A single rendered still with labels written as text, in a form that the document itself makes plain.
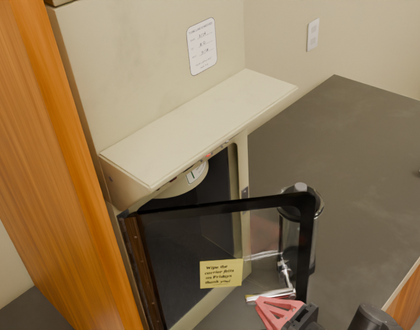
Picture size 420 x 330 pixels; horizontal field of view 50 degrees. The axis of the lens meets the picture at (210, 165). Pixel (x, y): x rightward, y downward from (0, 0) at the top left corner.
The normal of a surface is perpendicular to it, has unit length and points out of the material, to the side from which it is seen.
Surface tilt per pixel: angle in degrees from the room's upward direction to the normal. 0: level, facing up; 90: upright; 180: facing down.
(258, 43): 90
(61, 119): 90
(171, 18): 90
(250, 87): 0
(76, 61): 90
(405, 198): 0
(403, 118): 0
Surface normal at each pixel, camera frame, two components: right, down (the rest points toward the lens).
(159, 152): -0.07, -0.78
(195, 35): 0.72, 0.39
